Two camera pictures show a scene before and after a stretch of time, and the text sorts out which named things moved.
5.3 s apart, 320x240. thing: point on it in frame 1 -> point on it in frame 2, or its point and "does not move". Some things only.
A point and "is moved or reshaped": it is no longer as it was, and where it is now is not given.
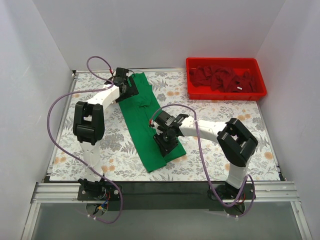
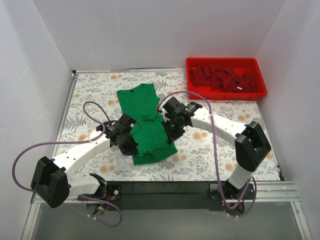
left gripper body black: x=130 y=90 -> x=128 y=144
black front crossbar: x=170 y=195 does not move
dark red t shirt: x=221 y=78 does not move
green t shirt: x=138 y=111 is moved or reshaped
